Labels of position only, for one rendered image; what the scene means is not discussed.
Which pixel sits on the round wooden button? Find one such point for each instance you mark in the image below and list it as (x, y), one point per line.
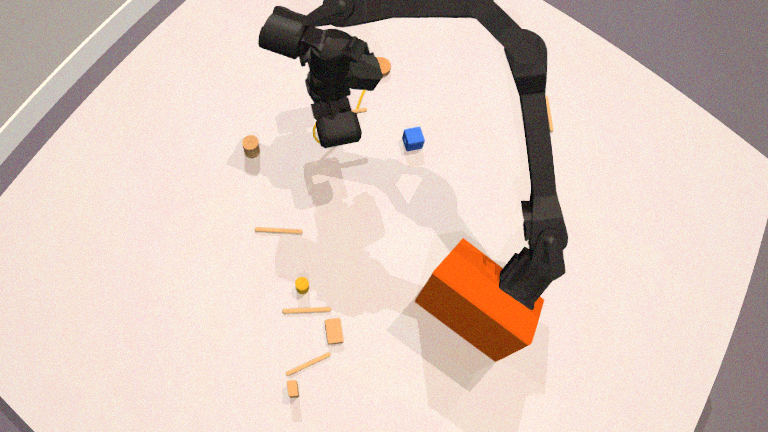
(385, 65)

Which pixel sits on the small orange and brown cylinder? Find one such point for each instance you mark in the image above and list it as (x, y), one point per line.
(251, 146)

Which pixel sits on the blue block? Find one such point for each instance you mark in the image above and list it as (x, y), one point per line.
(413, 138)

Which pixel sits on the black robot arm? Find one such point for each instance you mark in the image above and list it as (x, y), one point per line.
(527, 274)

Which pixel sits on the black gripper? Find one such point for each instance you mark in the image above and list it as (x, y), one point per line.
(335, 122)

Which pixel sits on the short wooden cylinder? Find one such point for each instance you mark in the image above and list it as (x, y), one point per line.
(302, 285)

